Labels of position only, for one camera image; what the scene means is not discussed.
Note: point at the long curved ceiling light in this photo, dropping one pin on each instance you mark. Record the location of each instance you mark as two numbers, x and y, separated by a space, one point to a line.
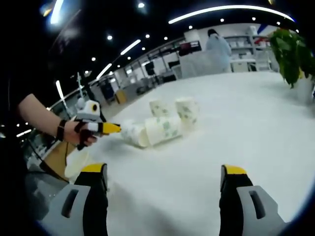
233 7

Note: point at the person's left hand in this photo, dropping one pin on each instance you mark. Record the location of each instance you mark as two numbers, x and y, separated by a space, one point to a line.
76 134

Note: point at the person's black clothing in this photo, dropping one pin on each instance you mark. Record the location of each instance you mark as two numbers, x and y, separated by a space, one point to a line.
17 152

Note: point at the white wall shelf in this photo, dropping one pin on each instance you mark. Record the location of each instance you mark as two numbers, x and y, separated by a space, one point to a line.
241 45

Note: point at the yellow wooden box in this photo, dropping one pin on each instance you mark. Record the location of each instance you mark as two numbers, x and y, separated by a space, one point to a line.
120 97

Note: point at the grey desk partition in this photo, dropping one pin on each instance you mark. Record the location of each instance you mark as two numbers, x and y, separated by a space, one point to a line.
197 66

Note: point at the round ceiling spotlights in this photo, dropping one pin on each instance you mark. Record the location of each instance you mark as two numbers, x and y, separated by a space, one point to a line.
109 37

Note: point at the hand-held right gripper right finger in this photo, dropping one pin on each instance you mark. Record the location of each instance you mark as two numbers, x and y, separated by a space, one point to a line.
246 211

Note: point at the floral paper cup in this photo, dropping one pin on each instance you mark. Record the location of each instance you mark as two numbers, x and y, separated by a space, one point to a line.
187 113
76 164
158 108
162 129
130 134

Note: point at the green potted plant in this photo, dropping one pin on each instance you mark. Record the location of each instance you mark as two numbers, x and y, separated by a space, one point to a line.
288 54

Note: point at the black camera on tripod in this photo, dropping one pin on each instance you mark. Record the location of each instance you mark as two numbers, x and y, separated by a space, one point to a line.
149 67

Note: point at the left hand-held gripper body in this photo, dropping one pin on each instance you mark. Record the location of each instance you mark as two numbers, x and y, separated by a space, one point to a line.
86 113

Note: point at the dark wall screen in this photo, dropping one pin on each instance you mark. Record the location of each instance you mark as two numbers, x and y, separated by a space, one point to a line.
189 46

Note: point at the short ceiling light strip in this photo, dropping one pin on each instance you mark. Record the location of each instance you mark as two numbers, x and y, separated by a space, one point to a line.
104 70
130 47
58 89

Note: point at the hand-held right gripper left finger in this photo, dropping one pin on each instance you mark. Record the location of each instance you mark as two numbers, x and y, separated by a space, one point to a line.
73 211

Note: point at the white table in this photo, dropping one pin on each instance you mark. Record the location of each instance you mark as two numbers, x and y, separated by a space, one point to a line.
221 137

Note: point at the white office chair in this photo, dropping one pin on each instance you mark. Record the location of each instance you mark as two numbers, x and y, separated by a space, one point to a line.
263 60

